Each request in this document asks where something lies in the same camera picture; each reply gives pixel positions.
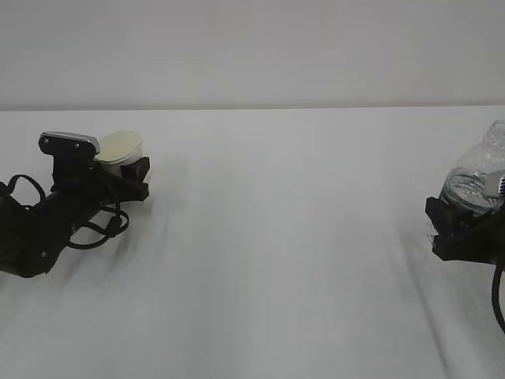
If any clear water bottle green label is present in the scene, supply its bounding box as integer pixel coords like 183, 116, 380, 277
438, 119, 504, 218

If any white paper cup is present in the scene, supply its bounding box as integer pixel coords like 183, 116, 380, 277
94, 130, 143, 177

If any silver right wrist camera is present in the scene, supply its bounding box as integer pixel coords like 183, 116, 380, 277
483, 170, 505, 198

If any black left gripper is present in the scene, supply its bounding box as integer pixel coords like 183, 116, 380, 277
50, 156, 151, 213

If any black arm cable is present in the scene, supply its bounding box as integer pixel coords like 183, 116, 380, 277
7, 165, 130, 250
491, 263, 505, 333

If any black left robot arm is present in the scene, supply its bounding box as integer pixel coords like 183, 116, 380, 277
1, 157, 150, 278

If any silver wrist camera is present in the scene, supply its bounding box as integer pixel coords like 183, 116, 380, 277
483, 170, 505, 198
39, 131, 100, 160

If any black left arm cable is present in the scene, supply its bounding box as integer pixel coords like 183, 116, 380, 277
7, 165, 130, 250

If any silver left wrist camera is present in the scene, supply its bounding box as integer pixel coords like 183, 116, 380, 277
39, 131, 100, 160

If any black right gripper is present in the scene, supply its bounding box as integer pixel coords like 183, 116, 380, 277
425, 197, 504, 264

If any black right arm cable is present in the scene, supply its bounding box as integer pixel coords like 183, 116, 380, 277
491, 263, 505, 333

